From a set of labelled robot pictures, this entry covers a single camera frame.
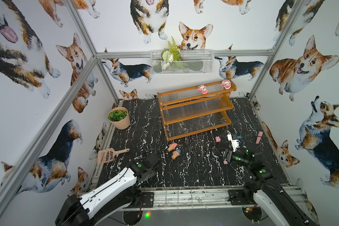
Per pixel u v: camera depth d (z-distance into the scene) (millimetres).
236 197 734
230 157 674
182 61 917
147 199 736
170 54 818
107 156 902
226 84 865
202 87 838
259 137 970
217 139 949
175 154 878
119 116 926
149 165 625
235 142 713
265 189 556
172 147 905
